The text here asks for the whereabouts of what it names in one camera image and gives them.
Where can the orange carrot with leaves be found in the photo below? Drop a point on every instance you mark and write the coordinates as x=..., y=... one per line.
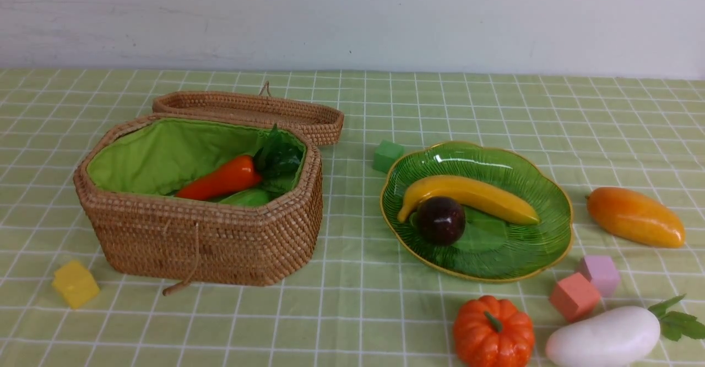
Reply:
x=277, y=157

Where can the purple mangosteen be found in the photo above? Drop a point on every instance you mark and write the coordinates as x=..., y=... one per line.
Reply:
x=441, y=220

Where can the green cucumber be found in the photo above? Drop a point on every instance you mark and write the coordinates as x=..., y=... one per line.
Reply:
x=253, y=197

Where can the yellow banana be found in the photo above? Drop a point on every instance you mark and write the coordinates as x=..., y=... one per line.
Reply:
x=481, y=196

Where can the orange pumpkin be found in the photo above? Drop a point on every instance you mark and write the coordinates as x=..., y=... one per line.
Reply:
x=493, y=332

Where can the white radish with leaves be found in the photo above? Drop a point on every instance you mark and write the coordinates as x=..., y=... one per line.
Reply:
x=622, y=335

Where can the green foam cube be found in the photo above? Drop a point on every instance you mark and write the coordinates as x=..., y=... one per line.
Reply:
x=385, y=155

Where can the woven rattan basket lid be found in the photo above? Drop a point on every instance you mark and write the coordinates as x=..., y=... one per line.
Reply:
x=321, y=124

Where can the green glass plate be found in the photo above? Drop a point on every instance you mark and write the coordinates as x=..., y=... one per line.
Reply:
x=491, y=249

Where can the green checkered tablecloth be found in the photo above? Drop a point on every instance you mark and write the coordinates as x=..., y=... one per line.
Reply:
x=362, y=300

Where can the woven rattan basket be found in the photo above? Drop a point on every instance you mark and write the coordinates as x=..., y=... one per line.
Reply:
x=126, y=187

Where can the salmon foam cube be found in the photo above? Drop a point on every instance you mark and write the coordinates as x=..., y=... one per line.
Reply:
x=574, y=297

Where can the pink foam cube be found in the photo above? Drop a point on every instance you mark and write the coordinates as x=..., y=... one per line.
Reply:
x=601, y=272

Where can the orange mango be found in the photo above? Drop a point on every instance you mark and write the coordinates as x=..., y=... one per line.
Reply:
x=635, y=217

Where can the yellow foam block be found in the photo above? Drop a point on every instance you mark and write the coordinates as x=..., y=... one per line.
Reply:
x=75, y=284

